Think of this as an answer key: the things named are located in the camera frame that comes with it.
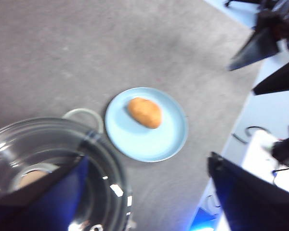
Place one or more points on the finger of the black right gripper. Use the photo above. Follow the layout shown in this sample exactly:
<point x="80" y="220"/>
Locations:
<point x="257" y="50"/>
<point x="281" y="79"/>

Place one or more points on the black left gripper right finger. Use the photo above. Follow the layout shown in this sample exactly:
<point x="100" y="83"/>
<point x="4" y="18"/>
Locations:
<point x="255" y="199"/>

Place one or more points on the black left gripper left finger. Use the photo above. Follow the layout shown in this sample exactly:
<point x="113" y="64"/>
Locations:
<point x="45" y="199"/>

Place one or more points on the glass lid with green knob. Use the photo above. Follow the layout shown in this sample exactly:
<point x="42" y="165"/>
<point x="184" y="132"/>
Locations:
<point x="31" y="178"/>

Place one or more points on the brown potato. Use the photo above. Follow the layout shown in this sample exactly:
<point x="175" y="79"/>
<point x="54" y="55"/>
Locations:
<point x="145" y="111"/>

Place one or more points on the pale green electric steamer pot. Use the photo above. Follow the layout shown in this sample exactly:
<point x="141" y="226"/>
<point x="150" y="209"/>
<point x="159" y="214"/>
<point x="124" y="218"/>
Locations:
<point x="80" y="110"/>

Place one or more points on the blue round plate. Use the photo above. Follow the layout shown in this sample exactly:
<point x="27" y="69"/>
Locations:
<point x="144" y="142"/>

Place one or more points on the white box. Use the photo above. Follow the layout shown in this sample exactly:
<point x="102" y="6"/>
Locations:
<point x="257" y="149"/>

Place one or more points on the blue object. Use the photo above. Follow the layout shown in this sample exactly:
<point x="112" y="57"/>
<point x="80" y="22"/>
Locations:
<point x="203" y="219"/>

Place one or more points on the black device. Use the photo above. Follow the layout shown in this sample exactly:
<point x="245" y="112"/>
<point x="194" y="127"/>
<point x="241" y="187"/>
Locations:
<point x="286" y="149"/>

